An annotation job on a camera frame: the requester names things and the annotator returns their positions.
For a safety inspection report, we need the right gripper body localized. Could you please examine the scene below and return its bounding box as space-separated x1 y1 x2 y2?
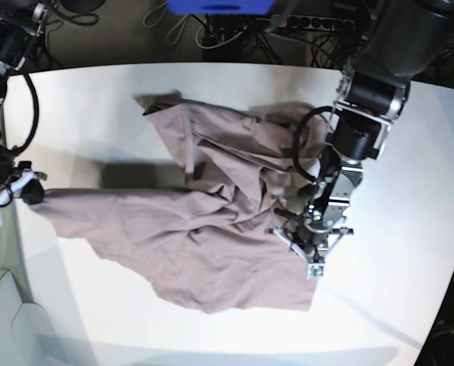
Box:
0 161 47 208

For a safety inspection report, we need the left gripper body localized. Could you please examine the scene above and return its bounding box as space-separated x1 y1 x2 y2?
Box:
267 208 354 267

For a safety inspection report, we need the mauve t-shirt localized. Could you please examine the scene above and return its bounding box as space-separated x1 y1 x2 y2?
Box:
32 92 317 313

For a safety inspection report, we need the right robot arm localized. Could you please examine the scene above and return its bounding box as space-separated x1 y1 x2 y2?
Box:
0 1 49 208

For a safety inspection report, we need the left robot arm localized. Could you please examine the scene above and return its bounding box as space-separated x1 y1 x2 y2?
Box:
274 1 454 277

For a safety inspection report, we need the grey chair seat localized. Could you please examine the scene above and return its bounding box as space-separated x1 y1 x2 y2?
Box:
0 268 98 366

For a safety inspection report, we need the black power strip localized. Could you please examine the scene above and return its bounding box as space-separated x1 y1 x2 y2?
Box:
269 14 356 32

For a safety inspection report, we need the blue plastic bin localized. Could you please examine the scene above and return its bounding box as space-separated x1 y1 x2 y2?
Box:
166 0 274 15

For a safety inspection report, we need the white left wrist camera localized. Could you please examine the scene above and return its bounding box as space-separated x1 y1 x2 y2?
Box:
307 262 325 279

